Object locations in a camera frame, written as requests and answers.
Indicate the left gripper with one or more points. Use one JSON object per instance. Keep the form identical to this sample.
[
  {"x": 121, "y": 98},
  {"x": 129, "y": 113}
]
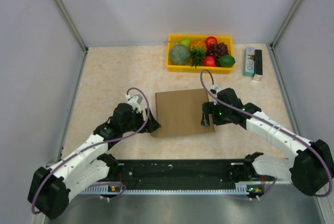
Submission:
[{"x": 152, "y": 124}]

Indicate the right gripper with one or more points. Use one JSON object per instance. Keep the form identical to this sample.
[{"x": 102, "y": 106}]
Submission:
[{"x": 208, "y": 108}]

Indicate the brown cardboard box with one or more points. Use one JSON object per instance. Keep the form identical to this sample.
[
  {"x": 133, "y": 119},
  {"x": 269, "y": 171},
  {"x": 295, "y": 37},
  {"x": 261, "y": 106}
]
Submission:
[{"x": 180, "y": 112}]

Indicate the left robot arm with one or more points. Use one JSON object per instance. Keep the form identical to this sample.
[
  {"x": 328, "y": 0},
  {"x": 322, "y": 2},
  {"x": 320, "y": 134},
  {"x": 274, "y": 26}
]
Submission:
[{"x": 53, "y": 188}]

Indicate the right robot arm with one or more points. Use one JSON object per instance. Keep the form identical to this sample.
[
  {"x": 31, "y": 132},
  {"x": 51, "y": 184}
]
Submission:
[{"x": 274, "y": 140}]

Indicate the red apple at front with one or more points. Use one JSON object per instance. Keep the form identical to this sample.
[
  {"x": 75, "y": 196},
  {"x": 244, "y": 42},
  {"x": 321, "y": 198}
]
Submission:
[{"x": 209, "y": 61}]

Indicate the red apple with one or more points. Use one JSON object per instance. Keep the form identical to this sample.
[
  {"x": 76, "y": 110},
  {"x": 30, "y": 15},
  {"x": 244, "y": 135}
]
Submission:
[
  {"x": 209, "y": 41},
  {"x": 209, "y": 61}
]

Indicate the dark green lime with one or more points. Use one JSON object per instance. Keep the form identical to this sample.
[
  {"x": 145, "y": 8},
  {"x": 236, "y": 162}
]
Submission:
[{"x": 226, "y": 61}]

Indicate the dark purple grape bunch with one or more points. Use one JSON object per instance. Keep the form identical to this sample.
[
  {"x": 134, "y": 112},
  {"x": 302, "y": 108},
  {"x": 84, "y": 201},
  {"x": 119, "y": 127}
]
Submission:
[{"x": 217, "y": 50}]

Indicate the orange pineapple with leaves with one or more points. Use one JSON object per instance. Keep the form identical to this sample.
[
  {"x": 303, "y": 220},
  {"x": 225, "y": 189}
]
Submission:
[{"x": 198, "y": 50}]

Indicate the green netted melon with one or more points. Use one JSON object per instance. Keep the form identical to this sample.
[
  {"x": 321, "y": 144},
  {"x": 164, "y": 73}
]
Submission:
[{"x": 179, "y": 54}]

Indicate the white and black carton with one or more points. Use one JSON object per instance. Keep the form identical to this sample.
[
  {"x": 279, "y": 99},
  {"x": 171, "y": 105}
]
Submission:
[{"x": 253, "y": 63}]

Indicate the red apple at back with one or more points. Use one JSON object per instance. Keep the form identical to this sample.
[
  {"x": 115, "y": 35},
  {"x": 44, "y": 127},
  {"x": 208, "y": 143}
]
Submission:
[{"x": 209, "y": 41}]

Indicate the light green apple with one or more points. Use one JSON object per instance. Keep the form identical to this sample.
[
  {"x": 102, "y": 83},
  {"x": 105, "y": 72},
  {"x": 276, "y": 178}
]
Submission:
[{"x": 186, "y": 42}]

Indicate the yellow plastic fruit bin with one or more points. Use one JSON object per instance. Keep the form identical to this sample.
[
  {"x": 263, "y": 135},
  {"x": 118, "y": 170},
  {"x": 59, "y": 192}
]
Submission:
[{"x": 187, "y": 67}]

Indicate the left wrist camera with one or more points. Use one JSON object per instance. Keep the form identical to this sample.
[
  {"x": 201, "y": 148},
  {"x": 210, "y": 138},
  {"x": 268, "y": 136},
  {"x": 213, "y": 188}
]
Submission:
[{"x": 134, "y": 101}]

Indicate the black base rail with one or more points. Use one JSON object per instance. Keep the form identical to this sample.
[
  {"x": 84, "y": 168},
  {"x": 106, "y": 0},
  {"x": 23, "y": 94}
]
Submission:
[{"x": 183, "y": 176}]

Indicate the left aluminium frame post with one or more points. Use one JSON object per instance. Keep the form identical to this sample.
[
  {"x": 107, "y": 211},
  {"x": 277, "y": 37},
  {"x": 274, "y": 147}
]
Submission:
[{"x": 70, "y": 24}]

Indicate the aluminium frame post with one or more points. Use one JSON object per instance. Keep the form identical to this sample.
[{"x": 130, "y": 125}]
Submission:
[
  {"x": 288, "y": 19},
  {"x": 70, "y": 24}
]

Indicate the right aluminium frame post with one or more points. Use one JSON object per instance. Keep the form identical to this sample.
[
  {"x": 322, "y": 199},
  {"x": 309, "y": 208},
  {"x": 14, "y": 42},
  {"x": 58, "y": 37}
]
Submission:
[{"x": 288, "y": 19}]

